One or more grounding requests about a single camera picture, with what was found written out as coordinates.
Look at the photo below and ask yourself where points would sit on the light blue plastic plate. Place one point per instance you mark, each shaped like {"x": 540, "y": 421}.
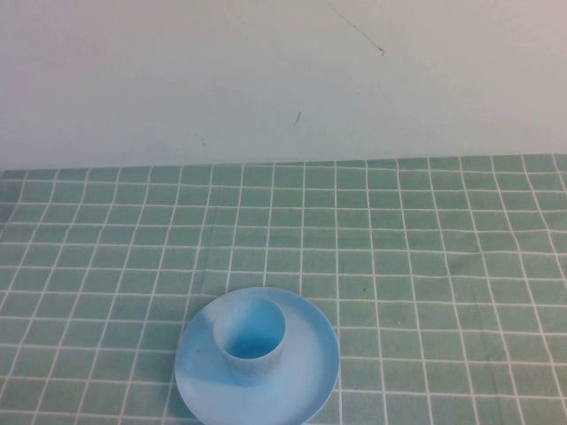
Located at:
{"x": 305, "y": 354}

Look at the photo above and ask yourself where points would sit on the light blue plastic cup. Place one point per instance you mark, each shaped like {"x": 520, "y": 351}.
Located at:
{"x": 254, "y": 367}

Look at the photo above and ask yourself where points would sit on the green white-checked tablecloth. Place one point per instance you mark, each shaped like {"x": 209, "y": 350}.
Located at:
{"x": 443, "y": 265}

